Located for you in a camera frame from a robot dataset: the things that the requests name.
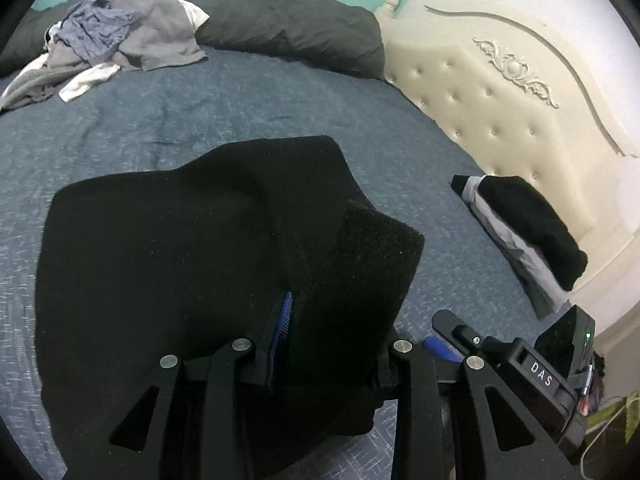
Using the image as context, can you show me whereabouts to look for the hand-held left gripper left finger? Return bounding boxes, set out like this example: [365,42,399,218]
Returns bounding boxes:
[95,290,296,480]

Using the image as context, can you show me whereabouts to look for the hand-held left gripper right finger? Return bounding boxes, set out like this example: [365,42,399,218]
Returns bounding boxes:
[372,340,571,480]

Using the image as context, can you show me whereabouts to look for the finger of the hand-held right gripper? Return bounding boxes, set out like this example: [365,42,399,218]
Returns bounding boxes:
[424,337,463,364]
[431,310,501,361]

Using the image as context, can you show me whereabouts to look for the black pants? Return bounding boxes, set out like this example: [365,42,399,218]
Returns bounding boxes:
[35,135,426,480]

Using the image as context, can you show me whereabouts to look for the folded black and white clothes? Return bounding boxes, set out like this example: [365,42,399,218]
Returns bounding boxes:
[451,175,572,319]

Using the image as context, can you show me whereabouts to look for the blue patterned bedspread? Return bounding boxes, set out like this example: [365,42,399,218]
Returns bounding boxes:
[0,47,573,480]

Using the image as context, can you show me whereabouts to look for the cream tufted headboard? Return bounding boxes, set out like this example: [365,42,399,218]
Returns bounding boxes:
[372,0,640,346]

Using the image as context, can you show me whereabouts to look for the dark grey duvet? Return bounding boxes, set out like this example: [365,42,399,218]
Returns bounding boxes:
[0,0,386,81]

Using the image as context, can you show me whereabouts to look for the small white cloth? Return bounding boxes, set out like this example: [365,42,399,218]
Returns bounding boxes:
[60,62,121,103]

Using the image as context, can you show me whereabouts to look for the grey t-shirt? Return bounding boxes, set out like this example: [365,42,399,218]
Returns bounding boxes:
[107,0,208,71]

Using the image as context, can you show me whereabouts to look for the white shirt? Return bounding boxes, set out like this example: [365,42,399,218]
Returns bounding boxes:
[175,0,211,29]

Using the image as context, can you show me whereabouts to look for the grey knit sweater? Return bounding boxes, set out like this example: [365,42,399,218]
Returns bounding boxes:
[0,40,91,112]

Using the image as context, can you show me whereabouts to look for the white cable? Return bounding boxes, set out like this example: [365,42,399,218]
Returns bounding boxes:
[581,395,628,467]

